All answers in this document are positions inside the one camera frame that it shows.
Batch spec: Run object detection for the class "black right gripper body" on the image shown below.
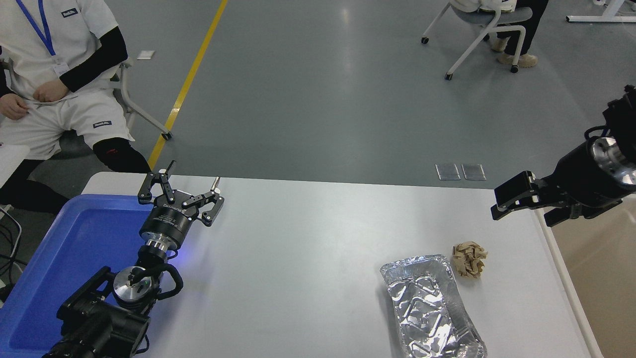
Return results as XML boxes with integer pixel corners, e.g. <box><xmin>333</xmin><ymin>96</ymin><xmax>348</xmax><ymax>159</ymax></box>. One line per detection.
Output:
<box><xmin>547</xmin><ymin>143</ymin><xmax>623</xmax><ymax>219</ymax></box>

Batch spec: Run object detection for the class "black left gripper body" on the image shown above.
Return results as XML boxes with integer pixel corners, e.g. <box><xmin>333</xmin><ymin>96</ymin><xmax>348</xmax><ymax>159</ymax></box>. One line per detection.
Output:
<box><xmin>139</xmin><ymin>195</ymin><xmax>198</xmax><ymax>247</ymax></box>

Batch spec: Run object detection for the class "silver foil tray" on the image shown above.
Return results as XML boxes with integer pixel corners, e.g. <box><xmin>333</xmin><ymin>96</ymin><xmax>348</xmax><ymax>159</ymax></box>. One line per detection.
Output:
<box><xmin>380</xmin><ymin>255</ymin><xmax>487</xmax><ymax>358</ymax></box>

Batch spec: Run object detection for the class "person's left hand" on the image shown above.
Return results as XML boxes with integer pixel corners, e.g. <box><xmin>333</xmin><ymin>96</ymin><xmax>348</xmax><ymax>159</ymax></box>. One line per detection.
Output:
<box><xmin>32</xmin><ymin>79</ymin><xmax>70</xmax><ymax>103</ymax></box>

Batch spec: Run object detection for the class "person's right hand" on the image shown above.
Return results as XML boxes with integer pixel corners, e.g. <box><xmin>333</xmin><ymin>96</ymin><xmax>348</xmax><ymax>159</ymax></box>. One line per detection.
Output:
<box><xmin>0</xmin><ymin>93</ymin><xmax>29</xmax><ymax>121</ymax></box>

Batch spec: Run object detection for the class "large pale bin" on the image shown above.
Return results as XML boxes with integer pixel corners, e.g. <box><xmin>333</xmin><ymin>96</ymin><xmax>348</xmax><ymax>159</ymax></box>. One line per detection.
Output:
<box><xmin>534</xmin><ymin>196</ymin><xmax>636</xmax><ymax>358</ymax></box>

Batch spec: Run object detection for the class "crumpled tan paper ball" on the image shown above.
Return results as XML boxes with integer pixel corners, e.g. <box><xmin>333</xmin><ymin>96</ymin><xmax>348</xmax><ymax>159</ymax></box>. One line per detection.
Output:
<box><xmin>452</xmin><ymin>242</ymin><xmax>488</xmax><ymax>279</ymax></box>

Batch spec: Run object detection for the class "blue plastic tray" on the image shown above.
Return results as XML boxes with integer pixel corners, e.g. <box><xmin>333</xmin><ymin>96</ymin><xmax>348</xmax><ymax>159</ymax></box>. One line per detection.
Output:
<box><xmin>0</xmin><ymin>194</ymin><xmax>167</xmax><ymax>358</ymax></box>

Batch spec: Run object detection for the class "person on grey chair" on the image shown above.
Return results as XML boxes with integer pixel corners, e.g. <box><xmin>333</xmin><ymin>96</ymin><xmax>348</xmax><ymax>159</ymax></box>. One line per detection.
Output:
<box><xmin>450</xmin><ymin>0</ymin><xmax>550</xmax><ymax>69</ymax></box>

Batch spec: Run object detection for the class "white side table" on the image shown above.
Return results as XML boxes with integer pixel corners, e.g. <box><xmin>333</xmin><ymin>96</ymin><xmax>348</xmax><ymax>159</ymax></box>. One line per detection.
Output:
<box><xmin>0</xmin><ymin>144</ymin><xmax>30</xmax><ymax>189</ymax></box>

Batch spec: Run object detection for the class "seated person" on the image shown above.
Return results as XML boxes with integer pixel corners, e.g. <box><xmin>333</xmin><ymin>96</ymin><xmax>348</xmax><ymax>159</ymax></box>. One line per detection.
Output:
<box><xmin>0</xmin><ymin>0</ymin><xmax>152</xmax><ymax>215</ymax></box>

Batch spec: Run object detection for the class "white chair with grey seat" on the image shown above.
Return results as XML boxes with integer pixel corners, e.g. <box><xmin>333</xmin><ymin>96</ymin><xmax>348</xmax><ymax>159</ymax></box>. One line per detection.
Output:
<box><xmin>421</xmin><ymin>0</ymin><xmax>533</xmax><ymax>81</ymax></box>

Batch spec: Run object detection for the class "white cable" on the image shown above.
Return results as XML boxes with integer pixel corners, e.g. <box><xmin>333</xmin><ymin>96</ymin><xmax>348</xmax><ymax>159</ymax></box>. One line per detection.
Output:
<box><xmin>0</xmin><ymin>206</ymin><xmax>23</xmax><ymax>262</ymax></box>

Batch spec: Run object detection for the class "white desk frame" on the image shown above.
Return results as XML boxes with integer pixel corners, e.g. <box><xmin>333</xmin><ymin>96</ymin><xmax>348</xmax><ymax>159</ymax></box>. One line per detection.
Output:
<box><xmin>566</xmin><ymin>0</ymin><xmax>636</xmax><ymax>23</ymax></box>

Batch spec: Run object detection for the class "black cable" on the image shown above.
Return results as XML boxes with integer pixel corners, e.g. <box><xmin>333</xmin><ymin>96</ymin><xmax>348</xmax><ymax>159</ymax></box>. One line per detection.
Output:
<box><xmin>0</xmin><ymin>224</ymin><xmax>20</xmax><ymax>299</ymax></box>

